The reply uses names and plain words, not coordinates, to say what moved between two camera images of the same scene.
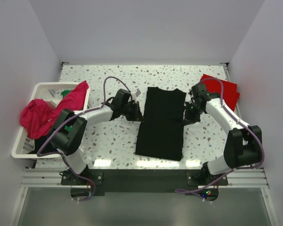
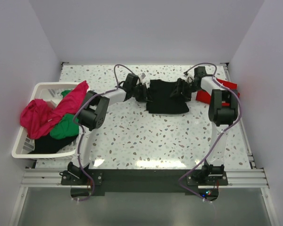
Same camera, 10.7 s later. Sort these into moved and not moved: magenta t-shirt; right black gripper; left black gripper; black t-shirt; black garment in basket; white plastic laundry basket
Moved: black t-shirt; left black gripper; right black gripper
Not moved: magenta t-shirt; white plastic laundry basket; black garment in basket
